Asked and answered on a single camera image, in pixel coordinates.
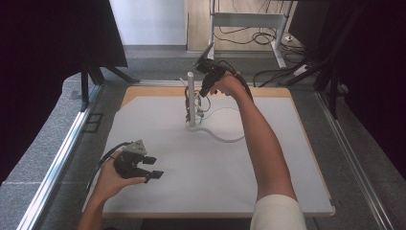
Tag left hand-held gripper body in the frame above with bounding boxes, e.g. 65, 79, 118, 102
113, 139, 147, 179

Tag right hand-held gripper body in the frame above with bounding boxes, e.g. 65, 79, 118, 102
194, 42, 228, 84

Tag metal key ring with keys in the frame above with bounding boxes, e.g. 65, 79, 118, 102
192, 94, 213, 127

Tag white key holder stand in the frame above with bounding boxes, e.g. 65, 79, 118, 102
179, 71, 247, 144

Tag person's right hand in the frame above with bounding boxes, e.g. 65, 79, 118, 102
209, 71, 248, 101

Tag person's left hand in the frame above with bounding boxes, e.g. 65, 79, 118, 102
94, 152, 147, 205

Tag white table mat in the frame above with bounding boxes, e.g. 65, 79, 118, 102
81, 95, 334, 215

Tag white power strip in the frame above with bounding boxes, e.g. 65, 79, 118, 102
292, 63, 311, 78

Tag black stand legs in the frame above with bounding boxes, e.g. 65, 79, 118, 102
281, 57, 349, 120
79, 61, 141, 113

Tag white sleeve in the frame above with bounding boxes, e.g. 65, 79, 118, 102
249, 194, 308, 230

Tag black curtain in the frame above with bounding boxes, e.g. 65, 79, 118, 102
0, 0, 128, 185
288, 0, 406, 180

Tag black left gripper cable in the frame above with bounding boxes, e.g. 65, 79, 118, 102
84, 142, 132, 199

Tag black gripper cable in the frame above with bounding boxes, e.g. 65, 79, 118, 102
219, 59, 255, 104
84, 142, 132, 199

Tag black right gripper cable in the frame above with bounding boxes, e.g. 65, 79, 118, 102
219, 59, 255, 104

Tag black floor cables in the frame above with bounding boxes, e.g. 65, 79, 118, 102
214, 0, 317, 88

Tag white metal desk frame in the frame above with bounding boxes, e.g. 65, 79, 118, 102
206, 0, 294, 70

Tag aluminium rail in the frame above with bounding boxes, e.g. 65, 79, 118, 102
17, 84, 103, 230
314, 90, 396, 230

